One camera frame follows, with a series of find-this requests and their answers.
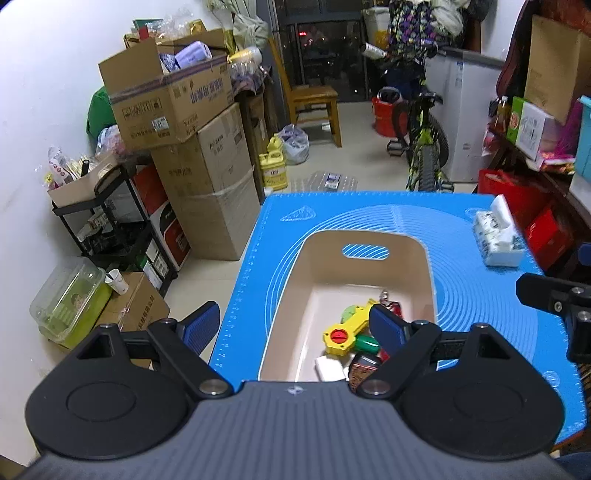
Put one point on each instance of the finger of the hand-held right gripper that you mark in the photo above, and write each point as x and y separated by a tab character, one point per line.
540	290

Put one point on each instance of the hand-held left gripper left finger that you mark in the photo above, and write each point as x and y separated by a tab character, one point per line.
201	325

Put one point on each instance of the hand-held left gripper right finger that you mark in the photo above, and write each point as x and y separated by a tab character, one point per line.
385	325

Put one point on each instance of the yellow toy wrench red dial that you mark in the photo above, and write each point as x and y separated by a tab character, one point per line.
355	325

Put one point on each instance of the white rectangular block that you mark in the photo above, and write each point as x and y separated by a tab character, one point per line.
330	368

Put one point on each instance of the beige plastic bin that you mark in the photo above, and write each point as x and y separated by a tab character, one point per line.
318	258

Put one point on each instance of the red white small can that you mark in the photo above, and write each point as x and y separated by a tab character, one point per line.
392	307

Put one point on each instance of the white tissue pack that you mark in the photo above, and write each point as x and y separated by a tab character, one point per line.
498	249

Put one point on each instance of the blue silicone mat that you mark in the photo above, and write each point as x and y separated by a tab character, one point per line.
480	300

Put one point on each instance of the small brown cardboard box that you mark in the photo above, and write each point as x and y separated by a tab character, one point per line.
138	304

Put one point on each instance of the white paper cup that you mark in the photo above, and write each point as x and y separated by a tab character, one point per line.
117	281

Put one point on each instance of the dark wooden shelf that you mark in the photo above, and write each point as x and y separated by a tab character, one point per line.
561	189

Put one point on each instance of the taped brown cardboard box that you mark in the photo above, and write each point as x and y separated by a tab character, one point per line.
221	221

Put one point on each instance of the red gift bag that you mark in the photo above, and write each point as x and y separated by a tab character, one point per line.
501	184

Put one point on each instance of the red white appliance box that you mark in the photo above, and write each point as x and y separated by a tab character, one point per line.
166	217

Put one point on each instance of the black metal rack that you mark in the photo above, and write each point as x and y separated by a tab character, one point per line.
124	230

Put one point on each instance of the clear container green base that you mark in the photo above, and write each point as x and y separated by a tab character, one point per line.
69	300

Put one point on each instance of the pink gift box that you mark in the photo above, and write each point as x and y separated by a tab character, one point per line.
561	147

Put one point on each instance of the clear plastic lid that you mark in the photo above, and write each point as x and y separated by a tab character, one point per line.
330	180

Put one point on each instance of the light blue box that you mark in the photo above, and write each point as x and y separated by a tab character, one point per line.
582	138

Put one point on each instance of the green white carton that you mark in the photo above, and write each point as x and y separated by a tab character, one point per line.
531	129

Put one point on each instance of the yellow plastic jug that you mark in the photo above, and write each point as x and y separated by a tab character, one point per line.
273	170
275	143

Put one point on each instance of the large brown cardboard box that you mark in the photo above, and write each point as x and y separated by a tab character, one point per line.
207	147

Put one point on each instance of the green black bicycle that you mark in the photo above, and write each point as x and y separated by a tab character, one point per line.
427	152

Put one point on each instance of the amber drink bottle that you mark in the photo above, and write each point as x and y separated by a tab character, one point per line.
498	115

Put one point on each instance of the white chest freezer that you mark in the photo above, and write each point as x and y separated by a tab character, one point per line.
466	115

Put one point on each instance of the clear plastic bag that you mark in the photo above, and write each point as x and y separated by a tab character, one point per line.
295	145

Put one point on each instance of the red bucket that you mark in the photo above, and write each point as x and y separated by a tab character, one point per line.
385	115

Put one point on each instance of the tall brown cardboard box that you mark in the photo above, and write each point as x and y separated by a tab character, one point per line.
554	64

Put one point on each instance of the open brown cardboard box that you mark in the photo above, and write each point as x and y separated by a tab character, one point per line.
161	101

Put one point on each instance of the green bag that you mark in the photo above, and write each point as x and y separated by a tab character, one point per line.
99	110

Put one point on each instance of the wooden chair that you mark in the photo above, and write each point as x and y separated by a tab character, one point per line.
314	97

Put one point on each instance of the hanging patterned clothes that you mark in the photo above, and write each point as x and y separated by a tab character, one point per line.
415	23

